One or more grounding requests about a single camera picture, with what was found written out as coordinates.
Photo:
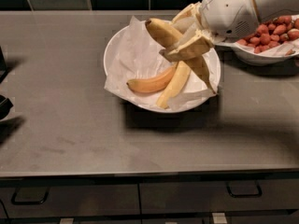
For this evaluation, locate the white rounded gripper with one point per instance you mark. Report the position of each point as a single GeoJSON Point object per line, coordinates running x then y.
{"type": "Point", "coordinates": [229, 13]}

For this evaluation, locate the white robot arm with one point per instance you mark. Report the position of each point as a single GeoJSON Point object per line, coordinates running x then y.
{"type": "Point", "coordinates": [267, 10]}

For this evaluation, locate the long yellow banana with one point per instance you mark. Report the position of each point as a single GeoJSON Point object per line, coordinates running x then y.
{"type": "Point", "coordinates": [175, 85]}

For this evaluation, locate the white bowl with strawberries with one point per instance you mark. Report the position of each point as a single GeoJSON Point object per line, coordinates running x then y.
{"type": "Point", "coordinates": [278, 54]}

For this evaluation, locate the orange ripe banana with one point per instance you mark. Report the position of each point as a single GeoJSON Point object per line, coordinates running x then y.
{"type": "Point", "coordinates": [152, 84]}

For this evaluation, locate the white bowl with bananas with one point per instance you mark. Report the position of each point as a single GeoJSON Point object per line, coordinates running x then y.
{"type": "Point", "coordinates": [133, 53]}

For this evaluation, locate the white paper liner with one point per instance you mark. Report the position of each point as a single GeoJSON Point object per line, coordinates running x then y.
{"type": "Point", "coordinates": [161, 68]}

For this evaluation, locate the pile of red strawberries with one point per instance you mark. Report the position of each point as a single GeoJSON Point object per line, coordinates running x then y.
{"type": "Point", "coordinates": [271, 34]}

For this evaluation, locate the paper liner under strawberries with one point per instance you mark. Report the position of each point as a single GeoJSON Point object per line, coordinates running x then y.
{"type": "Point", "coordinates": [276, 38]}

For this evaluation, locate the right grey drawer front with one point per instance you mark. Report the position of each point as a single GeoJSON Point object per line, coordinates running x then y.
{"type": "Point", "coordinates": [212, 196]}

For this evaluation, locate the grey drawer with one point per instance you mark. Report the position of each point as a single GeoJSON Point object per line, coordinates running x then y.
{"type": "Point", "coordinates": [212, 196]}
{"type": "Point", "coordinates": [78, 201]}

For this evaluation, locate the left grey drawer front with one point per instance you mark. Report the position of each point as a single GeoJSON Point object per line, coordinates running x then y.
{"type": "Point", "coordinates": [78, 201]}

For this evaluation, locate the black object at left edge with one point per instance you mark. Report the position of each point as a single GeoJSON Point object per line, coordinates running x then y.
{"type": "Point", "coordinates": [5, 103]}

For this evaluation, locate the right drawer handle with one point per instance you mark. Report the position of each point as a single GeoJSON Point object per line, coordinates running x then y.
{"type": "Point", "coordinates": [247, 189]}

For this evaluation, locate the drawer handle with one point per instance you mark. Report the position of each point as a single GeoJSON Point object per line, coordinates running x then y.
{"type": "Point", "coordinates": [30, 196]}
{"type": "Point", "coordinates": [247, 189]}

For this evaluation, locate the left drawer handle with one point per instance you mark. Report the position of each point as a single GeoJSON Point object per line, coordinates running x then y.
{"type": "Point", "coordinates": [30, 196]}

